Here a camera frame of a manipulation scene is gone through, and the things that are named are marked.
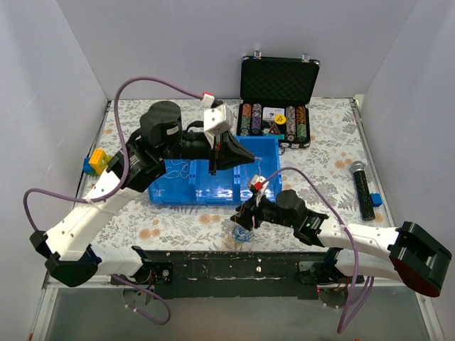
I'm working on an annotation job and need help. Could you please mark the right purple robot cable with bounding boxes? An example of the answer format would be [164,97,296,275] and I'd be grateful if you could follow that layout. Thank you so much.
[262,167,374,334]

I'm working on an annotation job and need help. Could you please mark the small blue toy brick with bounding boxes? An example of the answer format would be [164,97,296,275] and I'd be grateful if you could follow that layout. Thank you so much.
[370,193,383,207]

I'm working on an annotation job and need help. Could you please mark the aluminium frame rail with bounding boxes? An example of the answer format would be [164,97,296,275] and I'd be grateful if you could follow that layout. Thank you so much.
[43,280,113,289]

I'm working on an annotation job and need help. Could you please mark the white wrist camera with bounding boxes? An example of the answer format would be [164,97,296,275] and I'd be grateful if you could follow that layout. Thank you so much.
[201,92,233,148]
[247,175,269,206]

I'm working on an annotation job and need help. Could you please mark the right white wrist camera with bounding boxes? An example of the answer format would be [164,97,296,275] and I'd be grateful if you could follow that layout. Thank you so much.
[247,175,269,206]

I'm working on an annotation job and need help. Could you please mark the blue wire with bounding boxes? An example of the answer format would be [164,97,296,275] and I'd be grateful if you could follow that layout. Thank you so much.
[231,225,252,244]

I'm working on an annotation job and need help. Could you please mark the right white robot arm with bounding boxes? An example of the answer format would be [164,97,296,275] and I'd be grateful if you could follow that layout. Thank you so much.
[230,190,452,298]

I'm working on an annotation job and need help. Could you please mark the black handheld microphone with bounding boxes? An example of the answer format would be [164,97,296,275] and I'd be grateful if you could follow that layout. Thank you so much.
[350,161,375,221]

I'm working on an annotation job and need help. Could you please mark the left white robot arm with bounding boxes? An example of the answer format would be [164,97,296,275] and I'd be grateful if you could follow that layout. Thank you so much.
[30,101,255,287]

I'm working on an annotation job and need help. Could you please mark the floral patterned table mat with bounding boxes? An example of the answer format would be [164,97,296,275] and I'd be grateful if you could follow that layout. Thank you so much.
[68,97,397,252]

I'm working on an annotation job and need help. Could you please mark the black poker chip case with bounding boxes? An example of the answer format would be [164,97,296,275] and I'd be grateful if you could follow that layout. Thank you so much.
[236,51,321,149]

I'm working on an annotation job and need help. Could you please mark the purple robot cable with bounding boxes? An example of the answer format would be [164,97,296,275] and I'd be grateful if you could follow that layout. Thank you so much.
[262,167,374,334]
[23,75,214,326]

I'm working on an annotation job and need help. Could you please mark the blue plastic divided bin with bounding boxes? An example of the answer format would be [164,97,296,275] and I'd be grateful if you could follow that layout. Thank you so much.
[148,136,281,205]

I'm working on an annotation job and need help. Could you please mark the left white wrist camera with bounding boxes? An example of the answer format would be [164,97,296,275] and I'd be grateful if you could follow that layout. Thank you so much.
[201,92,233,148]

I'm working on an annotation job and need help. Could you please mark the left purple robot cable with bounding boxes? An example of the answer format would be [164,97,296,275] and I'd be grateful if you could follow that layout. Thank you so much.
[23,75,214,326]

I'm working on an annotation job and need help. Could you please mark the colourful toy brick stack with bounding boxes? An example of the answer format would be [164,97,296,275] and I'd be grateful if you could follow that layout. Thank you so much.
[82,148,109,177]

